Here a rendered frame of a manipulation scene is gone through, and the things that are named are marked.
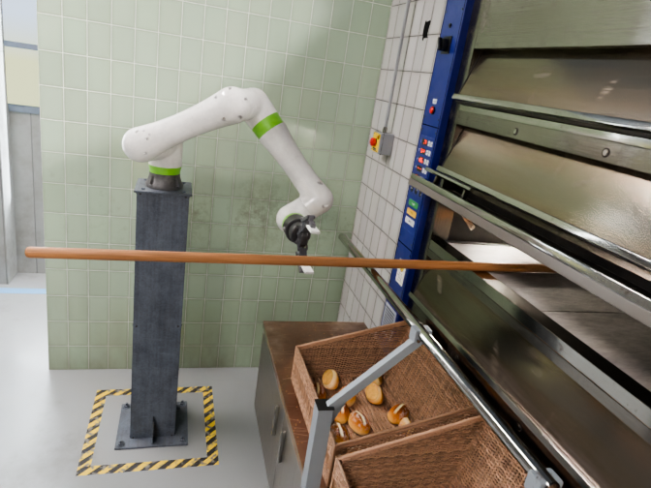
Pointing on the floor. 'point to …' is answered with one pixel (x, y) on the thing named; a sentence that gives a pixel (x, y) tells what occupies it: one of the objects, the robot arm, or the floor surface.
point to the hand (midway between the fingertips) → (311, 252)
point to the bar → (327, 408)
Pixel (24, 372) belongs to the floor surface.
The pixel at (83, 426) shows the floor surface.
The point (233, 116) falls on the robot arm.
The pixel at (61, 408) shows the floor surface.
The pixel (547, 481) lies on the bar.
